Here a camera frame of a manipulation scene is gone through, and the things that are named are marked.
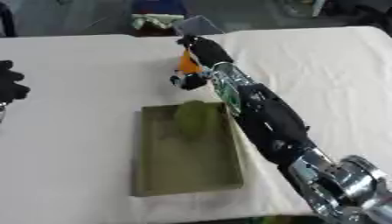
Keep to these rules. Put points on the green leafy toy vegetable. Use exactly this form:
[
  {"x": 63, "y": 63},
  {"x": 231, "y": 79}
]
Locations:
[{"x": 196, "y": 119}]

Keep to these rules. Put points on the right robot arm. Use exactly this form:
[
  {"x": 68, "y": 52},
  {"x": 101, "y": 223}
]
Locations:
[{"x": 275, "y": 125}]

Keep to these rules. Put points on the orange toy carrot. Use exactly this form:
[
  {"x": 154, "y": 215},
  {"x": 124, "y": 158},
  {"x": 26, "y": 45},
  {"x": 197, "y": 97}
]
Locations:
[{"x": 188, "y": 64}]

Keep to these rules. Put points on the open green cardboard box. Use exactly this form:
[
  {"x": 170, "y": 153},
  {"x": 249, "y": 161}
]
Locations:
[{"x": 186, "y": 151}]

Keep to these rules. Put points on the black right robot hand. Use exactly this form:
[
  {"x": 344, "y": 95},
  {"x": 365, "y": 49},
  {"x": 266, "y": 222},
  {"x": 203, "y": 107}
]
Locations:
[{"x": 209, "y": 52}]

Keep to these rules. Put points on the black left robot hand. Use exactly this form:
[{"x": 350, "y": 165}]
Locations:
[{"x": 10, "y": 84}]

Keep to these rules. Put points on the dark chair with cloth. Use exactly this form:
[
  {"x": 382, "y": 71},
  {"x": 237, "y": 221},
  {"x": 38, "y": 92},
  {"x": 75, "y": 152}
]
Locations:
[{"x": 155, "y": 20}]

